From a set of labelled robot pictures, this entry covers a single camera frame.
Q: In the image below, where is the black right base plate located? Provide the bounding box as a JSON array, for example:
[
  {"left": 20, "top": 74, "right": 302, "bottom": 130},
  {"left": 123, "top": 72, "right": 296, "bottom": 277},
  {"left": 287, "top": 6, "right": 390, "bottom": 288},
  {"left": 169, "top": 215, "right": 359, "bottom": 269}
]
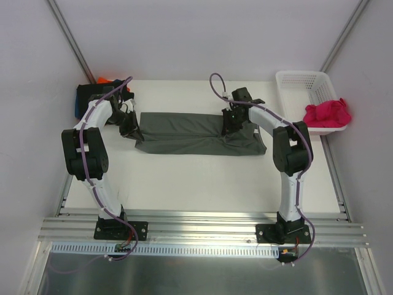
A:
[{"left": 255, "top": 224, "right": 311, "bottom": 245}]

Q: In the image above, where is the folded blue t shirt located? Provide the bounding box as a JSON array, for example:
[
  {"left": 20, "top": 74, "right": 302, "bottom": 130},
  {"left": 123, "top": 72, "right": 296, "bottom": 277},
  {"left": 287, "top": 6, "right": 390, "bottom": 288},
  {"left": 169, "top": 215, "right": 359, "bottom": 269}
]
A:
[{"left": 74, "top": 95, "right": 81, "bottom": 120}]

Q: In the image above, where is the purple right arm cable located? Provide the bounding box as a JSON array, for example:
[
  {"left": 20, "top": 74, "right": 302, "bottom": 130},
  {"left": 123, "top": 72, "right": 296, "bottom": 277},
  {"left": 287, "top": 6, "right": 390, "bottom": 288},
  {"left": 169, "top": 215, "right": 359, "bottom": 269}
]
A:
[{"left": 209, "top": 73, "right": 317, "bottom": 267}]

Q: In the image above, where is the aluminium corner frame post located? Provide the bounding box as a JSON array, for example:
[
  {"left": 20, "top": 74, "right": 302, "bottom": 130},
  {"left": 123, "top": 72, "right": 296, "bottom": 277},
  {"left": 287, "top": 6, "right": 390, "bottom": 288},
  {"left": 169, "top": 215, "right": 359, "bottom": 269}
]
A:
[{"left": 320, "top": 0, "right": 372, "bottom": 73}]

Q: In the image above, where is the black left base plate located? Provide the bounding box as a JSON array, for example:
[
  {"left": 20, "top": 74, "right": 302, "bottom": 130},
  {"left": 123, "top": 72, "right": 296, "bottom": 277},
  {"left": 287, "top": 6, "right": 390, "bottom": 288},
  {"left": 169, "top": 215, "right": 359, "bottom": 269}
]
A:
[{"left": 93, "top": 218, "right": 149, "bottom": 241}]

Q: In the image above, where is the aluminium mounting rail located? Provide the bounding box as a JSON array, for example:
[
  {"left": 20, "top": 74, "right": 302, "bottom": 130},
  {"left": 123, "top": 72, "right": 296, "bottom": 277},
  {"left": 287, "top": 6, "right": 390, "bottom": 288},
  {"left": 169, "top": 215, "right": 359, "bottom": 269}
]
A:
[{"left": 38, "top": 208, "right": 370, "bottom": 248}]

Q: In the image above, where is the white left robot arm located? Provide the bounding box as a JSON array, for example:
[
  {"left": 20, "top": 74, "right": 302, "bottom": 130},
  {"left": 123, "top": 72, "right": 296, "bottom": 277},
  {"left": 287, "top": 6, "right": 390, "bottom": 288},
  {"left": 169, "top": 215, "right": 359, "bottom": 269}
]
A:
[{"left": 61, "top": 85, "right": 144, "bottom": 238}]

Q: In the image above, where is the pink t shirt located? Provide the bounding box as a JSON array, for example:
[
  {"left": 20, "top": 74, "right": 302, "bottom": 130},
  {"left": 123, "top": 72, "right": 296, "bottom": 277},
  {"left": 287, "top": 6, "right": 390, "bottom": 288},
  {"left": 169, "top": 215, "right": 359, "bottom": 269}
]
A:
[{"left": 303, "top": 98, "right": 352, "bottom": 128}]

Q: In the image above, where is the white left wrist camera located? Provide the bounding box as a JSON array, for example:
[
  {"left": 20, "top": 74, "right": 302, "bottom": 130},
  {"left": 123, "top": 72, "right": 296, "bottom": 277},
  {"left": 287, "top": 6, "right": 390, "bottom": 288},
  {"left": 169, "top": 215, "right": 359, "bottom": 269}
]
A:
[{"left": 127, "top": 99, "right": 136, "bottom": 112}]

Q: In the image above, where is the grey t shirt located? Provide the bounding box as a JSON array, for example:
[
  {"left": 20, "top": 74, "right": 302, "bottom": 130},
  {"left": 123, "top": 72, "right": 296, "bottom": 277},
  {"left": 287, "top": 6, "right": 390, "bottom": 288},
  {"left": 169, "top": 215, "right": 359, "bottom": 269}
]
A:
[{"left": 135, "top": 112, "right": 267, "bottom": 156}]

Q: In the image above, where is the white plastic basket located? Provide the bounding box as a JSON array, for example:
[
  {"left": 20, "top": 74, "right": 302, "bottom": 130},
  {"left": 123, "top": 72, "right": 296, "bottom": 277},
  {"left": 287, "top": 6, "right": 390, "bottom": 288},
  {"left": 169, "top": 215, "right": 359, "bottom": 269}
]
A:
[{"left": 275, "top": 71, "right": 338, "bottom": 122}]

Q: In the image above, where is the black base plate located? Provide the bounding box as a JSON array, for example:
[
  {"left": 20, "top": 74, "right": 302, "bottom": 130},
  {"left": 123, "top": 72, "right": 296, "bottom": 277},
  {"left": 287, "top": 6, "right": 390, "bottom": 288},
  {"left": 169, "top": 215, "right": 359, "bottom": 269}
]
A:
[
  {"left": 93, "top": 218, "right": 149, "bottom": 241},
  {"left": 255, "top": 224, "right": 311, "bottom": 245}
]

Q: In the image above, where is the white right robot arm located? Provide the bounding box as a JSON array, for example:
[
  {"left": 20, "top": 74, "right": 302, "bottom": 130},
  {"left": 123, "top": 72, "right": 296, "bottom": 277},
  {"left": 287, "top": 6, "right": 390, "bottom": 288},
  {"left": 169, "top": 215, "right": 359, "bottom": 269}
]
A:
[{"left": 222, "top": 87, "right": 313, "bottom": 245}]

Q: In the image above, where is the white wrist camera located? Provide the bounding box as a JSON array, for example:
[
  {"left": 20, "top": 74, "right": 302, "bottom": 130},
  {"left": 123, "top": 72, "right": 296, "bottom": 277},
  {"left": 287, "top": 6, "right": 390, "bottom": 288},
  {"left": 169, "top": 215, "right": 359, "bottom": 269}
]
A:
[
  {"left": 127, "top": 99, "right": 136, "bottom": 112},
  {"left": 221, "top": 92, "right": 232, "bottom": 111}
]

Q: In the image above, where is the folded black t shirt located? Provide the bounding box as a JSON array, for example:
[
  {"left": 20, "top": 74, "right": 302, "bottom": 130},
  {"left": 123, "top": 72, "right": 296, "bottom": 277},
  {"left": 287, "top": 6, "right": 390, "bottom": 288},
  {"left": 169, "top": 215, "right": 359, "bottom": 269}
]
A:
[{"left": 77, "top": 81, "right": 134, "bottom": 125}]

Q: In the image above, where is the aluminium left frame post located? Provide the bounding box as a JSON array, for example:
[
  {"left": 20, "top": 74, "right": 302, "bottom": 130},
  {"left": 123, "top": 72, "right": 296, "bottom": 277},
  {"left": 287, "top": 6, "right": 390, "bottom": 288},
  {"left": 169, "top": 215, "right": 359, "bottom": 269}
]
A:
[{"left": 45, "top": 0, "right": 96, "bottom": 84}]

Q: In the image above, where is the folded orange t shirt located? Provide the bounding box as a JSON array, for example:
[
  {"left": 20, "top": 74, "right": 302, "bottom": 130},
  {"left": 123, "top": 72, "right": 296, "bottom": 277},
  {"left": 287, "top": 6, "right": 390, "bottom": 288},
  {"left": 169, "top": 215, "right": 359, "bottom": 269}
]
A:
[{"left": 97, "top": 77, "right": 131, "bottom": 92}]

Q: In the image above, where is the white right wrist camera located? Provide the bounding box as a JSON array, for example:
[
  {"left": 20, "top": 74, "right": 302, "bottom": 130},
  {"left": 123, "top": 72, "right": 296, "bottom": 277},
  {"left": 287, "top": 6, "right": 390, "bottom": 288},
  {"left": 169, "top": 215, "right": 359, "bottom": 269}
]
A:
[{"left": 221, "top": 92, "right": 232, "bottom": 111}]

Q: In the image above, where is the white slotted cable duct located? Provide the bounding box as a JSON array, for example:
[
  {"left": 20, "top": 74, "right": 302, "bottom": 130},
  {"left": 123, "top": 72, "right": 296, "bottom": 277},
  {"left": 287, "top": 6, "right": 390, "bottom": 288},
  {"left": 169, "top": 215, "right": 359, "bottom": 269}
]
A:
[{"left": 51, "top": 242, "right": 279, "bottom": 259}]

